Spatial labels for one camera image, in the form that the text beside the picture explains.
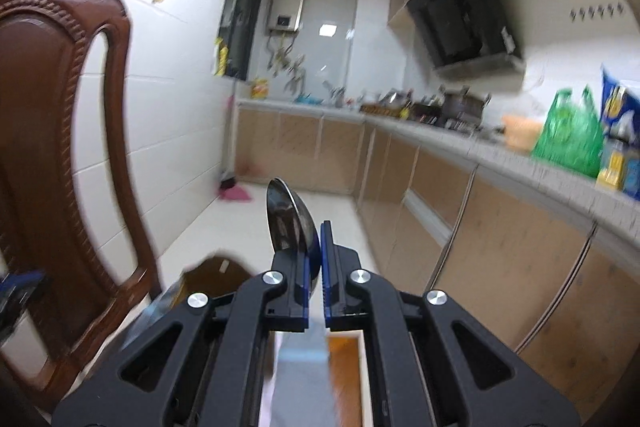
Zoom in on stainless steel ladle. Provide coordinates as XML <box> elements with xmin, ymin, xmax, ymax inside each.
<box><xmin>266</xmin><ymin>178</ymin><xmax>322</xmax><ymax>294</ymax></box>

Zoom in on chrome kitchen faucet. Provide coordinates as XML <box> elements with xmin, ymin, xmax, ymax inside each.
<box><xmin>322</xmin><ymin>80</ymin><xmax>346</xmax><ymax>108</ymax></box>

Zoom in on beige kitchen cabinets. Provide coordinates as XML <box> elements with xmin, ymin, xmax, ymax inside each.
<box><xmin>232</xmin><ymin>101</ymin><xmax>639</xmax><ymax>419</ymax></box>

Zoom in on wooden slatted utensil holder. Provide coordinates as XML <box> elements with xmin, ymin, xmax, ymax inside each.
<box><xmin>124</xmin><ymin>255</ymin><xmax>260</xmax><ymax>348</ymax></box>

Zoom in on grey pink striped cloth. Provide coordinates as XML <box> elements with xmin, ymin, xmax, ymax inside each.
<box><xmin>258</xmin><ymin>323</ymin><xmax>337</xmax><ymax>426</ymax></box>

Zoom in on pink broom dustpan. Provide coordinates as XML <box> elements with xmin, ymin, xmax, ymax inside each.
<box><xmin>218</xmin><ymin>95</ymin><xmax>252</xmax><ymax>202</ymax></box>

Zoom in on yellow box on counter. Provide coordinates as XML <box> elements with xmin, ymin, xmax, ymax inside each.
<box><xmin>250</xmin><ymin>78</ymin><xmax>269</xmax><ymax>100</ymax></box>

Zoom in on black cooking pot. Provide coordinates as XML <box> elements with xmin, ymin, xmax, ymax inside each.
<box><xmin>439</xmin><ymin>86</ymin><xmax>491</xmax><ymax>127</ymax></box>

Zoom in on orange plastic bag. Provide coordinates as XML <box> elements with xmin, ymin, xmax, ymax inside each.
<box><xmin>501</xmin><ymin>115</ymin><xmax>544</xmax><ymax>155</ymax></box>

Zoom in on yellow detergent bottle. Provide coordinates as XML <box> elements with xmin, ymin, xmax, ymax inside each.
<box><xmin>213</xmin><ymin>37</ymin><xmax>229</xmax><ymax>77</ymax></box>

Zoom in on carved brown wooden chair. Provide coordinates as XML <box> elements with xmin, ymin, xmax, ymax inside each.
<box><xmin>1</xmin><ymin>0</ymin><xmax>162</xmax><ymax>412</ymax></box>

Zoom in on green plastic bag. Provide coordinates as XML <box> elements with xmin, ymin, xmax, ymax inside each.
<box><xmin>532</xmin><ymin>87</ymin><xmax>604</xmax><ymax>179</ymax></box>

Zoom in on black range hood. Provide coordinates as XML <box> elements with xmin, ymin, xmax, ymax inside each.
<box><xmin>407</xmin><ymin>0</ymin><xmax>525</xmax><ymax>80</ymax></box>

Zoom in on blue snack bag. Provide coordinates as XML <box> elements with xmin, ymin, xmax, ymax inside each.
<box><xmin>597</xmin><ymin>61</ymin><xmax>639</xmax><ymax>200</ymax></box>

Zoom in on white gas water heater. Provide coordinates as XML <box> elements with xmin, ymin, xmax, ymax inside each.
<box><xmin>267</xmin><ymin>0</ymin><xmax>304</xmax><ymax>34</ymax></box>

